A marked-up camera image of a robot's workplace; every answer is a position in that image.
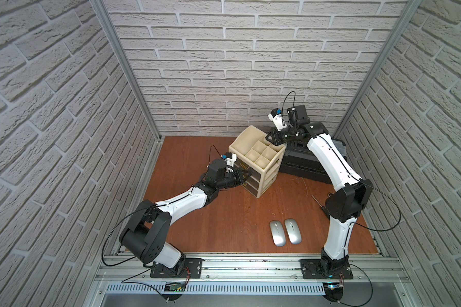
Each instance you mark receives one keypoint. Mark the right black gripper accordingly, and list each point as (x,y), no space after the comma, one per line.
(274,140)

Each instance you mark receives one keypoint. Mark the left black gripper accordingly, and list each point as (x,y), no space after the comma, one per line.
(236,178)

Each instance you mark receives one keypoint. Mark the beige drawer organizer cabinet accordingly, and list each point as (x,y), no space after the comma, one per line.
(254,152)

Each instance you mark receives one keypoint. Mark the silver computer mouse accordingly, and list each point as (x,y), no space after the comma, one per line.
(293,231)
(277,233)

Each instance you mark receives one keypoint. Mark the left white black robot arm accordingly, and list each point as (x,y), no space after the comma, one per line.
(146,231)

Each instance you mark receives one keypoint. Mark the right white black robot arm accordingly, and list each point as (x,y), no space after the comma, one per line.
(348,201)

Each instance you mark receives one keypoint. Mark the clear middle drawer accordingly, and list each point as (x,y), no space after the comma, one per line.
(254,178)

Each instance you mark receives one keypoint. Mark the clear drawer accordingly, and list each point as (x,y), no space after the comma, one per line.
(254,178)
(252,187)

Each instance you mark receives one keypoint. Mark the clear bottom drawer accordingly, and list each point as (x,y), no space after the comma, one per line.
(252,187)

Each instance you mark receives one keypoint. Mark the black plastic toolbox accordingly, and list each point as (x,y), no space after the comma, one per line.
(299,161)

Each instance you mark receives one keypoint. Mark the black yellow screwdriver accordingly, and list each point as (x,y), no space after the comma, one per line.
(322,207)

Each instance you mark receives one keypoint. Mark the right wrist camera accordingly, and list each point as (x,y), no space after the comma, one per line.
(276,116)

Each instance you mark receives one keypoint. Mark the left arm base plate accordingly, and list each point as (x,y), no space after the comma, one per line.
(188,268)

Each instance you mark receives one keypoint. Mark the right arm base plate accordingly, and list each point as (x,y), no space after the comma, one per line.
(315,269)

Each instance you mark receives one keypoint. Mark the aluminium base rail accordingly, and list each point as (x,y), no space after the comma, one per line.
(272,267)

